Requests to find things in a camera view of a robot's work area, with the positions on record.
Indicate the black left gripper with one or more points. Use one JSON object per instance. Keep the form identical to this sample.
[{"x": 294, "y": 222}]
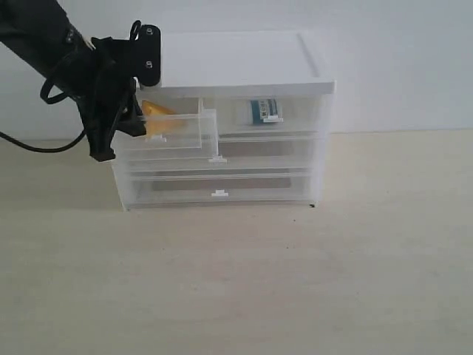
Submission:
[{"x": 109, "y": 100}]

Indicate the yellow wedge sponge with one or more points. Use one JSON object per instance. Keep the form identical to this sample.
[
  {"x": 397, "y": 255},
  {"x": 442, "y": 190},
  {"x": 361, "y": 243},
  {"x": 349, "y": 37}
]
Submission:
[{"x": 157, "y": 121}]

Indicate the white blue small bottle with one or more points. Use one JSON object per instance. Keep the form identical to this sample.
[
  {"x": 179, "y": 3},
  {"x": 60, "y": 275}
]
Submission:
[{"x": 259, "y": 112}]

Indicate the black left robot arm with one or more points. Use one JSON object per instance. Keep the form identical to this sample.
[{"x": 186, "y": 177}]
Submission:
[{"x": 40, "y": 33}]

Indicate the white plastic drawer cabinet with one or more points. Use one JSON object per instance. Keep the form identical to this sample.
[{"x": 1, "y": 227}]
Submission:
[{"x": 239, "y": 65}]

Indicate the middle clear wide drawer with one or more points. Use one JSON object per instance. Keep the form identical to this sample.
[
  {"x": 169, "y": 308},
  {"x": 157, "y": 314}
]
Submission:
[{"x": 232, "y": 155}]

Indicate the clear wide drawer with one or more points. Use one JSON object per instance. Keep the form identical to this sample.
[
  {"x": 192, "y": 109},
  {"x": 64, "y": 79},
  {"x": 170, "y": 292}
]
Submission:
[
  {"x": 233, "y": 189},
  {"x": 232, "y": 155}
]

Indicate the bottom clear wide drawer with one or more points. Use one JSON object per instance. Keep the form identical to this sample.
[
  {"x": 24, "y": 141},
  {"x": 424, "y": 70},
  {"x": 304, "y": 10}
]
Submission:
[{"x": 233, "y": 189}]

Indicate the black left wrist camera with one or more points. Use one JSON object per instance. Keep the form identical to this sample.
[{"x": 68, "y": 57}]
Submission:
[{"x": 146, "y": 47}]

